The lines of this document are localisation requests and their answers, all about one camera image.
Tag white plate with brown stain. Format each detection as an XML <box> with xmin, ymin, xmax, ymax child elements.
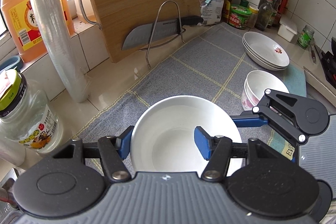
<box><xmin>243</xmin><ymin>44</ymin><xmax>286</xmax><ymax>71</ymax></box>

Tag white floral plate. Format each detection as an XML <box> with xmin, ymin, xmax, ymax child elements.
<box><xmin>243</xmin><ymin>32</ymin><xmax>290</xmax><ymax>68</ymax></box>

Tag white bowl pink flower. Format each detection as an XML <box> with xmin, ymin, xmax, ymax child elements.
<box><xmin>241</xmin><ymin>89</ymin><xmax>257</xmax><ymax>111</ymax></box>

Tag gas stove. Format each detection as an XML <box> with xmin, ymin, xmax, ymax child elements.
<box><xmin>314</xmin><ymin>37</ymin><xmax>336</xmax><ymax>88</ymax></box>

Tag grey and teal towel mat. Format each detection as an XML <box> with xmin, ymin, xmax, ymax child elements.
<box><xmin>71</xmin><ymin>21</ymin><xmax>308</xmax><ymax>177</ymax></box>

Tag small green label jar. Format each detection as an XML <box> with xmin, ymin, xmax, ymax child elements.
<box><xmin>297</xmin><ymin>25</ymin><xmax>315</xmax><ymax>49</ymax></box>

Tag white plastic seasoning box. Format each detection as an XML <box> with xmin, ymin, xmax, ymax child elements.
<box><xmin>277</xmin><ymin>15</ymin><xmax>297</xmax><ymax>42</ymax></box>

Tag glass jar with green lid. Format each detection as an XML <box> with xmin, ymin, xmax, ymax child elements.
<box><xmin>1</xmin><ymin>69</ymin><xmax>64</xmax><ymax>154</ymax></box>

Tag green lidded sauce jar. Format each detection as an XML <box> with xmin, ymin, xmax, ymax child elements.
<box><xmin>228</xmin><ymin>5</ymin><xmax>252</xmax><ymax>30</ymax></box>

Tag yellow lidded spice jar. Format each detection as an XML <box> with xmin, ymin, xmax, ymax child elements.
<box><xmin>247</xmin><ymin>5</ymin><xmax>259</xmax><ymax>28</ymax></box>

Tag clear glass bottle red cap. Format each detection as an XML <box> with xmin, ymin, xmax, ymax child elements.
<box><xmin>255</xmin><ymin>0</ymin><xmax>273</xmax><ymax>31</ymax></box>

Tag white plastic food bag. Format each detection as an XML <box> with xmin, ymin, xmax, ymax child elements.
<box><xmin>201</xmin><ymin>0</ymin><xmax>220</xmax><ymax>26</ymax></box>

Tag green capped bottle behind jar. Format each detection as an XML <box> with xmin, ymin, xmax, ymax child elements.
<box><xmin>239</xmin><ymin>0</ymin><xmax>249</xmax><ymax>8</ymax></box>

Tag sauce bottles in corner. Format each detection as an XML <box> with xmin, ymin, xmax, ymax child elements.
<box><xmin>268</xmin><ymin>0</ymin><xmax>289</xmax><ymax>28</ymax></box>

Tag steel sink faucet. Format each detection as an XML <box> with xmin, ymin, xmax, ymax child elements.
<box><xmin>0</xmin><ymin>168</ymin><xmax>19</xmax><ymax>209</ymax></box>

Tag orange oil jug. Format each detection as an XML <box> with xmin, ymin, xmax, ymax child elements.
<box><xmin>0</xmin><ymin>0</ymin><xmax>76</xmax><ymax>63</ymax></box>

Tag tall plastic wrap roll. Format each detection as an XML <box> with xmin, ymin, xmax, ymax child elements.
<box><xmin>30</xmin><ymin>0</ymin><xmax>89</xmax><ymax>103</ymax></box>

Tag brown handled utensil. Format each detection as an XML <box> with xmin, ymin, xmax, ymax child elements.
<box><xmin>309</xmin><ymin>39</ymin><xmax>317</xmax><ymax>64</ymax></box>

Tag wire cutting board rack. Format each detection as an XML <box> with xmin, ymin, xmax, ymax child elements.
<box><xmin>135</xmin><ymin>0</ymin><xmax>185</xmax><ymax>69</ymax></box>

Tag steel kitchen knife black handle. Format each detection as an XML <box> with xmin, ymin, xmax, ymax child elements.
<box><xmin>121</xmin><ymin>15</ymin><xmax>203</xmax><ymax>51</ymax></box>

